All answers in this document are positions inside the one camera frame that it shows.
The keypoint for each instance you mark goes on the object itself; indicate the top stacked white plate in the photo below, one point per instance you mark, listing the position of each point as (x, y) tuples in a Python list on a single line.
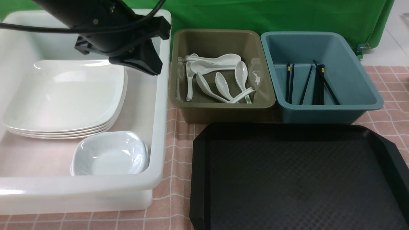
[(124, 93)]

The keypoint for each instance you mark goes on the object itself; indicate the white scalloped bowl in bin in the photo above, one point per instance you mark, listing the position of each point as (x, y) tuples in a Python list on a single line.
[(147, 161)]

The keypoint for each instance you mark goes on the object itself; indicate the white soup spoon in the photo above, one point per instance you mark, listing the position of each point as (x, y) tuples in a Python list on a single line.
[(241, 95)]

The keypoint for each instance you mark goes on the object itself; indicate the black serving tray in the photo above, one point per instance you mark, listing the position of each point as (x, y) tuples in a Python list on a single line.
[(249, 176)]

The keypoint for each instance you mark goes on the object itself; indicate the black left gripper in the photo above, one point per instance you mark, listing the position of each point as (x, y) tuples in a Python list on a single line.
[(131, 48)]

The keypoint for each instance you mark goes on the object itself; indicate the pink checkered tablecloth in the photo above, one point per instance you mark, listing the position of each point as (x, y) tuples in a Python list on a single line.
[(170, 206)]

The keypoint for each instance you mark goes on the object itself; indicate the middle stacked white plate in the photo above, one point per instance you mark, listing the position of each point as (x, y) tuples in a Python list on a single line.
[(113, 119)]

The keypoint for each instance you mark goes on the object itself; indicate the white spoon in bin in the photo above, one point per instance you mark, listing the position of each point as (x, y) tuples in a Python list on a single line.
[(241, 75), (204, 86), (226, 59), (204, 67), (190, 75), (223, 86)]

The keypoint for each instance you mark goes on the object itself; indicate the stacked white plate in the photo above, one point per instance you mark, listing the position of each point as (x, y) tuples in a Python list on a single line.
[(113, 119), (64, 136), (124, 93)]

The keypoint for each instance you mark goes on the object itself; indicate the green backdrop cloth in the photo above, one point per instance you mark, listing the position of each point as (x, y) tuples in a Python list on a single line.
[(360, 22)]

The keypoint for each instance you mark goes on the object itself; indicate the bottom stacked white plate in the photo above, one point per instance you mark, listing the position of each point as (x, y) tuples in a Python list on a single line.
[(64, 136)]

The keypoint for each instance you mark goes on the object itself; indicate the white oval bowl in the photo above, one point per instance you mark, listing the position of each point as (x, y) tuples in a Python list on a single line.
[(109, 153)]

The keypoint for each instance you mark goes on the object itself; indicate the white square rice plate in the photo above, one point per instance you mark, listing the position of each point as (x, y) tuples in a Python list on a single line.
[(60, 96)]

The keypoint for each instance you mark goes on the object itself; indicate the blue plastic bin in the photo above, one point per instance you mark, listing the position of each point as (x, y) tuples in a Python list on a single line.
[(345, 74)]

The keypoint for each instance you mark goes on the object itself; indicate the large white plastic bin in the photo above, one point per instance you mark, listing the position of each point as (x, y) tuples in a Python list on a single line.
[(35, 173)]

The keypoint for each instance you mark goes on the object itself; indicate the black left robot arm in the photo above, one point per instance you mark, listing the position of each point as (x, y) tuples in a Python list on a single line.
[(71, 11)]

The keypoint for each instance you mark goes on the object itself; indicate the olive brown plastic bin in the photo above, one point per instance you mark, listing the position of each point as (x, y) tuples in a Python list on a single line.
[(213, 43)]

